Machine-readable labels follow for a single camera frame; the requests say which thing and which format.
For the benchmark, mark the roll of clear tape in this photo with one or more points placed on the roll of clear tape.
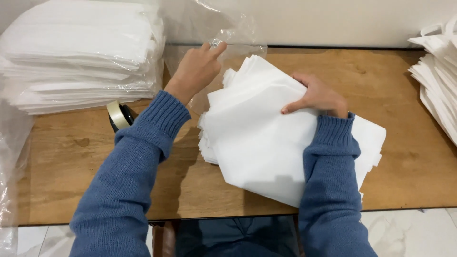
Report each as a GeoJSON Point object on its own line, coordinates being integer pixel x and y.
{"type": "Point", "coordinates": [118, 115]}

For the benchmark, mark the clear plastic sheet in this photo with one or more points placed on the clear plastic sheet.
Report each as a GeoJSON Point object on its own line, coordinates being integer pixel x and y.
{"type": "Point", "coordinates": [12, 171]}

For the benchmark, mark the wooden chair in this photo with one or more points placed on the wooden chair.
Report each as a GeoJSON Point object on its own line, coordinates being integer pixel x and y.
{"type": "Point", "coordinates": [163, 238]}

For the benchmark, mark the clear plastic bag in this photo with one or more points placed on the clear plastic bag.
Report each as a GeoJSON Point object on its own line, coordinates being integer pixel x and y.
{"type": "Point", "coordinates": [217, 39]}

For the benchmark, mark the person's blue trousers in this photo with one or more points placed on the person's blue trousers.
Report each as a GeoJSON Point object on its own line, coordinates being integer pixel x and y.
{"type": "Point", "coordinates": [239, 237]}

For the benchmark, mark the person's right hand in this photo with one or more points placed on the person's right hand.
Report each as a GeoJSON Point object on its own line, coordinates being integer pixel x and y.
{"type": "Point", "coordinates": [319, 97]}

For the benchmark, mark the wrapped stack of white bags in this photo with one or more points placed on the wrapped stack of white bags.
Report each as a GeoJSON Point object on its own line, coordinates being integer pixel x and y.
{"type": "Point", "coordinates": [78, 53]}

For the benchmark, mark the bundle of white fabric bags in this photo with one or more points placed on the bundle of white fabric bags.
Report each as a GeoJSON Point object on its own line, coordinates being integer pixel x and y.
{"type": "Point", "coordinates": [264, 139]}

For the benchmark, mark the person's left hand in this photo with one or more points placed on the person's left hand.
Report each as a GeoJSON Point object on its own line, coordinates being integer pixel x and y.
{"type": "Point", "coordinates": [194, 73]}

